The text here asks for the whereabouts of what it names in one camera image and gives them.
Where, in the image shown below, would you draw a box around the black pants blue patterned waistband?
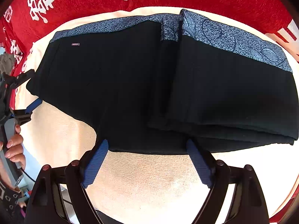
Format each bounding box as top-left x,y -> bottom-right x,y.
26,10 -> 298,155

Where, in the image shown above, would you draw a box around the person's left hand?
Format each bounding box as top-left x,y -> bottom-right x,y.
0,123 -> 27,187

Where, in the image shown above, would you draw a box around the red blanket white characters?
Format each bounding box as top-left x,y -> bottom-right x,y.
0,0 -> 299,109

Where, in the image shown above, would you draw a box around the black cable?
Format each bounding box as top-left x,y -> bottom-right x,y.
20,167 -> 36,183

